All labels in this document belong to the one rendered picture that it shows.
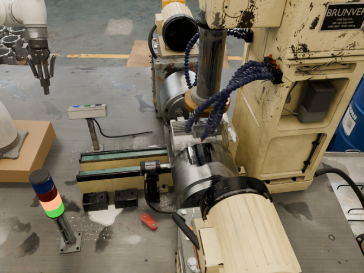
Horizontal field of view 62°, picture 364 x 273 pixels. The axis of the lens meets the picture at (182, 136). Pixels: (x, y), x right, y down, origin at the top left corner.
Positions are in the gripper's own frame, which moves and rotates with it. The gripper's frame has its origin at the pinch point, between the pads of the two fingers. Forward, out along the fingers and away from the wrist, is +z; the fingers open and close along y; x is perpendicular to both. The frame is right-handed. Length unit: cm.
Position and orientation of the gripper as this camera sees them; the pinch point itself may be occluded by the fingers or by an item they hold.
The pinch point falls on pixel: (45, 86)
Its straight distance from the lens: 151.5
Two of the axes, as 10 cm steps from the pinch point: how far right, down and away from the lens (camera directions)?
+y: 9.9, -0.8, 1.2
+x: -1.3, -2.6, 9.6
